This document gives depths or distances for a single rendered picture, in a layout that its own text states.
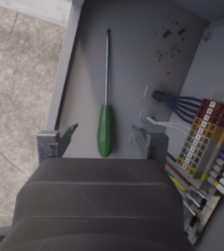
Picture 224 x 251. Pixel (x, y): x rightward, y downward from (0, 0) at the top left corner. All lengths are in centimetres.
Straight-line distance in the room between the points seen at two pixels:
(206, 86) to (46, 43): 76
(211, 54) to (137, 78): 10
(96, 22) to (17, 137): 83
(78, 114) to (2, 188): 96
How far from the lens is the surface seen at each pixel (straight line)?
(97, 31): 26
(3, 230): 40
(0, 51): 95
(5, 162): 109
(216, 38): 28
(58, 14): 68
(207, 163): 18
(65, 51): 24
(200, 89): 27
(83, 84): 26
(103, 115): 26
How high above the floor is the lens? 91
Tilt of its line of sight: 66 degrees down
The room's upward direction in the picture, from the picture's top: 144 degrees clockwise
